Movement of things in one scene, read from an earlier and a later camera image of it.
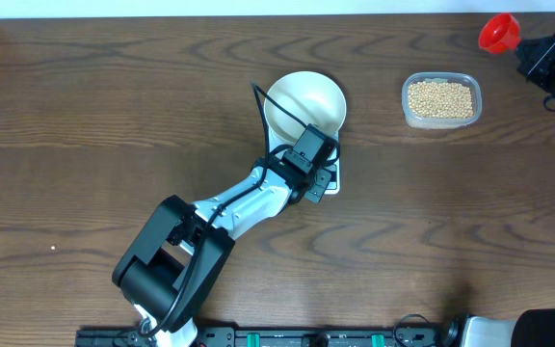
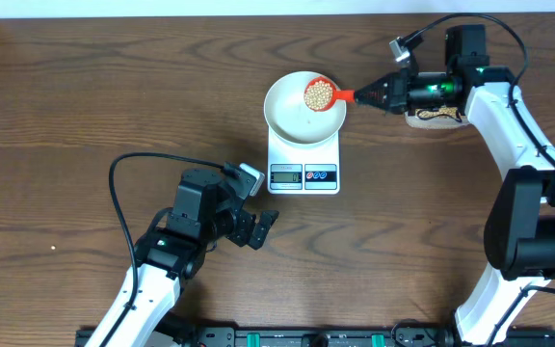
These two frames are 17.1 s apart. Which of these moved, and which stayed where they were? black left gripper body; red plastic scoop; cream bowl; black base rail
Moved: red plastic scoop; black left gripper body
Stayed: cream bowl; black base rail
